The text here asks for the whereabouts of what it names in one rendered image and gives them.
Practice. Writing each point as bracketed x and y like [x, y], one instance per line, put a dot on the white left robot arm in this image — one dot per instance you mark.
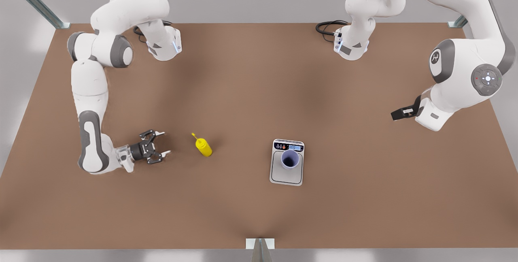
[465, 59]

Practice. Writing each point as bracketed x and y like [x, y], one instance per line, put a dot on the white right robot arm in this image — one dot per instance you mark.
[93, 92]

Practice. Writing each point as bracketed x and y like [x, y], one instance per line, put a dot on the grey digital kitchen scale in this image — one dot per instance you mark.
[287, 174]

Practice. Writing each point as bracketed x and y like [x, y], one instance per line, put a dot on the pale blue cup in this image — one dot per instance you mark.
[290, 159]

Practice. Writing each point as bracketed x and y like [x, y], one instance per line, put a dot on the yellow sauce bottle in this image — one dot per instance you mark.
[203, 147]

